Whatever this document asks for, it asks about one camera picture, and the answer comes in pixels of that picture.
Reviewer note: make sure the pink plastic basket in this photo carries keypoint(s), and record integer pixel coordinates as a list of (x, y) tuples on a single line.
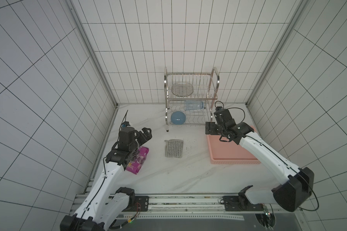
[(228, 152)]

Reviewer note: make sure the steel two-tier dish rack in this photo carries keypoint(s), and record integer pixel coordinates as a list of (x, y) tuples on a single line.
[(206, 86)]

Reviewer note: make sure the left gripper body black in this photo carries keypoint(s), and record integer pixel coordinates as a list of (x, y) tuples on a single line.
[(133, 145)]

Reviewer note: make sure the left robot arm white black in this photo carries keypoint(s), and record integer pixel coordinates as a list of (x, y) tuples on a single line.
[(99, 210)]

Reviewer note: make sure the grey striped square dishcloth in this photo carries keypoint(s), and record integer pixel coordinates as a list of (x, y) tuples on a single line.
[(174, 148)]

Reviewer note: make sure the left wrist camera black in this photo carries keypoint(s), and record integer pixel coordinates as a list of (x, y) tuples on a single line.
[(125, 124)]

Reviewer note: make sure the clear glass plate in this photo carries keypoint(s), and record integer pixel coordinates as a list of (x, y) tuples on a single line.
[(182, 89)]

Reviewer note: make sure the magenta snack bag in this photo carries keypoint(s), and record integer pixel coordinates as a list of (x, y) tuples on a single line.
[(138, 160)]

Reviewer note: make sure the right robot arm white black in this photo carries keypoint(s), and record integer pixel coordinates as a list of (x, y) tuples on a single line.
[(295, 184)]

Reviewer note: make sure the aluminium mounting rail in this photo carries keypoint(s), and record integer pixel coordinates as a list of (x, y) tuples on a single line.
[(187, 204)]

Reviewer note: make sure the clear plastic bottle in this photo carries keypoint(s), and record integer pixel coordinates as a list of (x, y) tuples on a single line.
[(190, 105)]

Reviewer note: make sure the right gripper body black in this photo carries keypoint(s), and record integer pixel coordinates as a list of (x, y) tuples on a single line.
[(213, 128)]

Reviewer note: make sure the blue bowl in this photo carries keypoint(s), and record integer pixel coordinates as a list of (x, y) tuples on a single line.
[(178, 118)]

